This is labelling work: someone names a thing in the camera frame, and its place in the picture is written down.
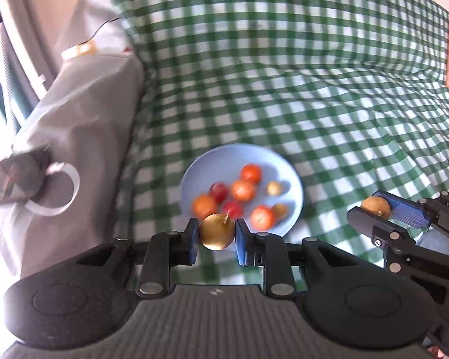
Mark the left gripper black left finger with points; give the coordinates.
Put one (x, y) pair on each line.
(160, 254)

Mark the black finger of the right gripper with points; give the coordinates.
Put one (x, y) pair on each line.
(406, 211)
(380, 231)

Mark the orange fruit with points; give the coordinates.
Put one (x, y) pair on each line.
(203, 206)
(242, 191)
(263, 218)

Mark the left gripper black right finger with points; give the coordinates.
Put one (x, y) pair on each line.
(266, 250)

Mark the black smartphone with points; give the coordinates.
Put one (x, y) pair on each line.
(22, 175)

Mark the red fruit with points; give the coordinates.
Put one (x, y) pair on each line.
(233, 209)
(219, 192)

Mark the light blue plate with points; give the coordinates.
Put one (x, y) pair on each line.
(224, 163)

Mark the beige round fruit upper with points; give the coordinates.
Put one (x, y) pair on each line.
(274, 188)

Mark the orange tomato on plate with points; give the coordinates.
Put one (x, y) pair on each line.
(251, 173)

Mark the small beige box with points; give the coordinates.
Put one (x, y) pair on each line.
(85, 48)

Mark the small beige fruit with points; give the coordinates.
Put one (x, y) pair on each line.
(217, 232)
(378, 206)

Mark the beige round fruit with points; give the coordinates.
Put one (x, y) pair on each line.
(280, 211)
(274, 188)

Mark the green white checkered cloth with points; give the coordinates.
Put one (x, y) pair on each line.
(351, 92)

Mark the beige round fruit lower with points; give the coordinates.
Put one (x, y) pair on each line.
(280, 211)

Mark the red wrapped fruit on plate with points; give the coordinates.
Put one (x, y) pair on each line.
(219, 192)

